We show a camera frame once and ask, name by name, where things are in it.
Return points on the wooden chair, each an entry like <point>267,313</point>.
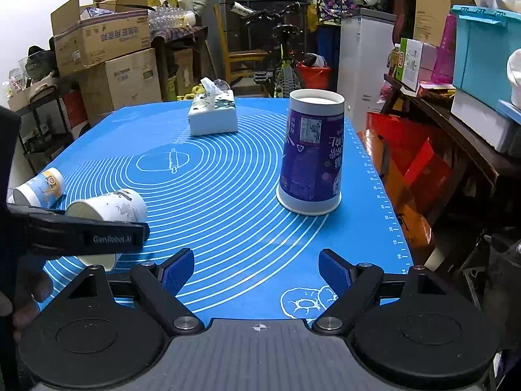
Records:
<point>236,64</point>

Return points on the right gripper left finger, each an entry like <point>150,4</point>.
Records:
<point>155,289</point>

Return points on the dark wooden side table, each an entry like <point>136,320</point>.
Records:
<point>503,173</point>

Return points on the person's left hand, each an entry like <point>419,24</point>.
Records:
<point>32,289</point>

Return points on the black green bicycle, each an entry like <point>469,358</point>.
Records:
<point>287,67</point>

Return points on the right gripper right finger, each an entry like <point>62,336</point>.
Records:
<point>355,287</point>

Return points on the teal plastic storage bin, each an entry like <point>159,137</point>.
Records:
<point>485,39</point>

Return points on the white green product box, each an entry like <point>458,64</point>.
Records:
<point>409,62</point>

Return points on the white blue yellow paper cup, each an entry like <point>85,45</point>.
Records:
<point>42,191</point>

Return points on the white patterned tissue box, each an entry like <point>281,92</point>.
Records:
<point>213,109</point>

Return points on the blue silicone baking mat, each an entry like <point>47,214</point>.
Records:
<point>254,259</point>

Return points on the tall purple paper cup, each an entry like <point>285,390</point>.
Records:
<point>311,173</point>

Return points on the top open cardboard box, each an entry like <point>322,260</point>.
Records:
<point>82,41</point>

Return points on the middle cardboard box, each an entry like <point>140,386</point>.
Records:
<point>121,82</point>

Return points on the black metal shelf rack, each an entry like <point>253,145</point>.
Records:
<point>52,118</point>

